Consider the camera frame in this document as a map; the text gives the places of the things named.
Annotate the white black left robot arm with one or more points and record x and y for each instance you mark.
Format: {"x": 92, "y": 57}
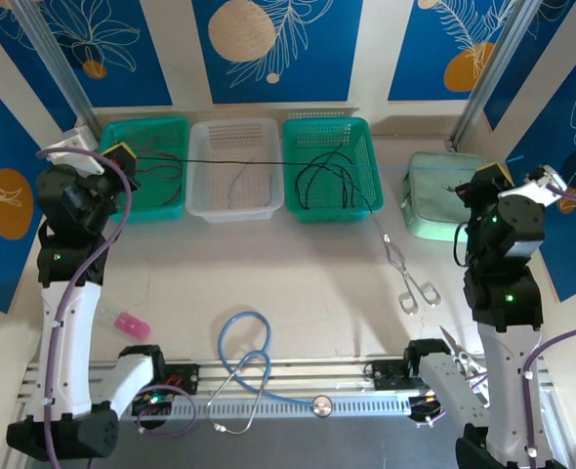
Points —
{"x": 68, "y": 342}

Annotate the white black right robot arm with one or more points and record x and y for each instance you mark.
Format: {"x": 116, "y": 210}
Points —
{"x": 507, "y": 371}

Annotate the green plastic basket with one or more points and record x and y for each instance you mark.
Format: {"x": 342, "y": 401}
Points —
{"x": 332, "y": 132}
{"x": 156, "y": 132}

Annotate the mint green zip pouch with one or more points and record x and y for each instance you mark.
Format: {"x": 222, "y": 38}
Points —
{"x": 434, "y": 205}

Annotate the metal tongs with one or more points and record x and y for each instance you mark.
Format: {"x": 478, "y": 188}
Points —
{"x": 404, "y": 277}

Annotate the white plastic basket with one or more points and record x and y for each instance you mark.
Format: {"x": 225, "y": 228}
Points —
{"x": 234, "y": 141}

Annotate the pink pill box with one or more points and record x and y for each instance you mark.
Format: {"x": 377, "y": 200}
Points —
{"x": 132, "y": 326}

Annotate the black connector board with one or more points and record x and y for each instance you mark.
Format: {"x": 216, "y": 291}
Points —
{"x": 151, "y": 408}
{"x": 422, "y": 408}

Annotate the blue stethoscope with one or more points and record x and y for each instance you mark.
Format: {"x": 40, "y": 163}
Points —
{"x": 322, "y": 405}

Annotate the grey metal panel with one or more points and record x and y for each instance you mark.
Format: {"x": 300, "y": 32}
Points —
{"x": 317, "y": 444}

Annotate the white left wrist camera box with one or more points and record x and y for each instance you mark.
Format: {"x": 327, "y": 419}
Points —
{"x": 73, "y": 146}

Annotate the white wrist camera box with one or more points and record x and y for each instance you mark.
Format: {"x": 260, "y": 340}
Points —
{"x": 73, "y": 146}
{"x": 544, "y": 183}

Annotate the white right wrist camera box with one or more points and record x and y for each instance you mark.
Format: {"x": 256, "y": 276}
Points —
{"x": 544, "y": 183}

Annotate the aluminium frame post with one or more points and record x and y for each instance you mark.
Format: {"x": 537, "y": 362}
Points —
{"x": 500, "y": 58}
{"x": 56, "y": 58}

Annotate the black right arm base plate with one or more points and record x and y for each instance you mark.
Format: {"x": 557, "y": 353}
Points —
{"x": 383, "y": 376}

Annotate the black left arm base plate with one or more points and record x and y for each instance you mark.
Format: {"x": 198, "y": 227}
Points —
{"x": 190, "y": 378}

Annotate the aluminium frame rail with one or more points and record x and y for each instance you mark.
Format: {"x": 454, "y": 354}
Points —
{"x": 317, "y": 373}

